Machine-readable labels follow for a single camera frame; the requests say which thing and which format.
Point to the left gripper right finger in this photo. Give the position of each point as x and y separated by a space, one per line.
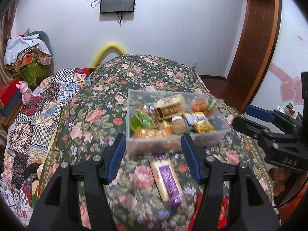
249 206

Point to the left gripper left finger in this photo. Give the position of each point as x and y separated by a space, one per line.
58 206

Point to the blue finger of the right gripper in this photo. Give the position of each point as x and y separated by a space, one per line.
259 113

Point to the orange round pastry packet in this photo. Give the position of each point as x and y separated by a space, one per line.
202 105

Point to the yellow snack packet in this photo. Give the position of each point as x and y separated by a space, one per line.
199 122

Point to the brown jar snack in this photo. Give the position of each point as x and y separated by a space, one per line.
178 125

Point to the purple yellow snack bar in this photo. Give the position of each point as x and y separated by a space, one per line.
166 180

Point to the patchwork checkered quilt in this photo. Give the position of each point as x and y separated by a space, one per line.
30 138

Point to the brown bread package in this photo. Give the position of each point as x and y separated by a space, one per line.
170 106

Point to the clear plastic storage box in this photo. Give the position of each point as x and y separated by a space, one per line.
156 120

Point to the peanut snack packet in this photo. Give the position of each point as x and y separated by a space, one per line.
142 133

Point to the green jelly cup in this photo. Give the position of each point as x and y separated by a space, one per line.
141 120

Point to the pink toy figure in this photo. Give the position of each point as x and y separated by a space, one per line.
25 91

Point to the red box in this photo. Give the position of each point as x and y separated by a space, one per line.
8 91

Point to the pile of clothes and bags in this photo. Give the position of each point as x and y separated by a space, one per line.
29 57

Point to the yellow foam tube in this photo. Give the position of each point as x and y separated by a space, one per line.
105 51

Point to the striped pink curtain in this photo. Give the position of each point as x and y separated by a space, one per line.
7 19

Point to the brown wooden door frame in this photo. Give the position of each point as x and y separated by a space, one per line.
254 52

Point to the white wall outlet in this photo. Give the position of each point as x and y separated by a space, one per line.
194 64

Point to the small black wall monitor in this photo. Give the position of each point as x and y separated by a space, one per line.
117 6

